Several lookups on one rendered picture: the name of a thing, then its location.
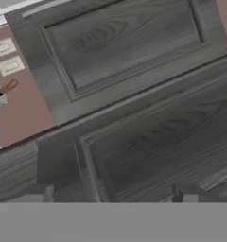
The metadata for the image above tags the grey wood cabinet panel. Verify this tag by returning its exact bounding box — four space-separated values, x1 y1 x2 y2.
0 141 39 202

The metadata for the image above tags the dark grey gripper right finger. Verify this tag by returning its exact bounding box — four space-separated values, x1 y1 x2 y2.
171 183 215 203

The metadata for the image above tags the brown wooden towel holder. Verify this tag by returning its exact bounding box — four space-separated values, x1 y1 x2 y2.
0 78 19 96

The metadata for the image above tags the grey wood cabinet door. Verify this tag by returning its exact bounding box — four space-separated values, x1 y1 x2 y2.
4 0 227 126
34 54 227 203

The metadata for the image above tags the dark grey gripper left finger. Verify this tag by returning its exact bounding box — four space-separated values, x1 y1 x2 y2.
5 183 55 203

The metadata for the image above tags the white wall socket plate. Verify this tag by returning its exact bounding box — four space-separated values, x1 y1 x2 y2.
0 37 17 60
0 55 26 78

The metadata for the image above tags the pale grey bar handle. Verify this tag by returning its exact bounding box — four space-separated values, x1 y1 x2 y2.
199 162 227 193
21 0 76 19

